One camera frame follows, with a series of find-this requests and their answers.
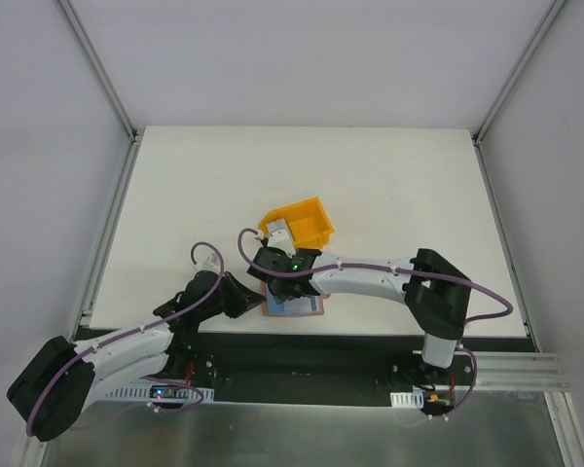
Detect brown leather card holder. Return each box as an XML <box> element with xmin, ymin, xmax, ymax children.
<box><xmin>262</xmin><ymin>285</ymin><xmax>329</xmax><ymax>317</ymax></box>

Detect yellow plastic bin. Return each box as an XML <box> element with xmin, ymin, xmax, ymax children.
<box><xmin>259</xmin><ymin>197</ymin><xmax>335</xmax><ymax>249</ymax></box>

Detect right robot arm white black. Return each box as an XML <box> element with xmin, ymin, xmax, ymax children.
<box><xmin>247</xmin><ymin>246</ymin><xmax>471</xmax><ymax>384</ymax></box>

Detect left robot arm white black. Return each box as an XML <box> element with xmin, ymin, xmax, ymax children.
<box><xmin>7</xmin><ymin>271</ymin><xmax>265</xmax><ymax>442</ymax></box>

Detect stack of silver cards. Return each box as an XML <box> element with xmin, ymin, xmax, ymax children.
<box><xmin>266</xmin><ymin>218</ymin><xmax>291</xmax><ymax>237</ymax></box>

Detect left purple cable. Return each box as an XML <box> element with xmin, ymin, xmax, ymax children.
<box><xmin>26</xmin><ymin>240</ymin><xmax>225</xmax><ymax>437</ymax></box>

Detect purple cable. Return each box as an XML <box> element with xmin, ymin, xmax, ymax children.
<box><xmin>237</xmin><ymin>228</ymin><xmax>513</xmax><ymax>323</ymax></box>
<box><xmin>26</xmin><ymin>240</ymin><xmax>225</xmax><ymax>437</ymax></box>

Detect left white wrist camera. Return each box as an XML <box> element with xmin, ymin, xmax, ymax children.
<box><xmin>195</xmin><ymin>253</ymin><xmax>224</xmax><ymax>273</ymax></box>

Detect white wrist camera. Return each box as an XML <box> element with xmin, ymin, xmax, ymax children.
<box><xmin>256</xmin><ymin>230</ymin><xmax>296</xmax><ymax>257</ymax></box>
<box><xmin>195</xmin><ymin>253</ymin><xmax>224</xmax><ymax>273</ymax></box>

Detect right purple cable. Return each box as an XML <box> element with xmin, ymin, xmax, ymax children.
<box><xmin>237</xmin><ymin>228</ymin><xmax>513</xmax><ymax>323</ymax></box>

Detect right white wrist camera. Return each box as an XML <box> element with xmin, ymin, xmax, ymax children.
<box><xmin>256</xmin><ymin>230</ymin><xmax>296</xmax><ymax>257</ymax></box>

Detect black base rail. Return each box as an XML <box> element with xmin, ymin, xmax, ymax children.
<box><xmin>72</xmin><ymin>328</ymin><xmax>536</xmax><ymax>405</ymax></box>

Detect left white cable duct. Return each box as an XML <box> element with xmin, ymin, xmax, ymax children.
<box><xmin>101</xmin><ymin>382</ymin><xmax>214</xmax><ymax>404</ymax></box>

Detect white cable duct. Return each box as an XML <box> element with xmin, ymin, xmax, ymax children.
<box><xmin>389</xmin><ymin>391</ymin><xmax>424</xmax><ymax>410</ymax></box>
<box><xmin>101</xmin><ymin>382</ymin><xmax>214</xmax><ymax>404</ymax></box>

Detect right white cable duct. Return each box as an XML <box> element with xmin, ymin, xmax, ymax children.
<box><xmin>389</xmin><ymin>391</ymin><xmax>424</xmax><ymax>410</ymax></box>

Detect left aluminium frame post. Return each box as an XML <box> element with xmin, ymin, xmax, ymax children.
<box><xmin>54</xmin><ymin>0</ymin><xmax>139</xmax><ymax>142</ymax></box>

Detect aluminium frame post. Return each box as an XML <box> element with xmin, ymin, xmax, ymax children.
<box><xmin>471</xmin><ymin>0</ymin><xmax>569</xmax><ymax>147</ymax></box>
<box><xmin>54</xmin><ymin>0</ymin><xmax>139</xmax><ymax>142</ymax></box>

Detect right aluminium frame post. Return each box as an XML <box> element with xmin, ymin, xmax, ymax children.
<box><xmin>471</xmin><ymin>0</ymin><xmax>569</xmax><ymax>147</ymax></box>

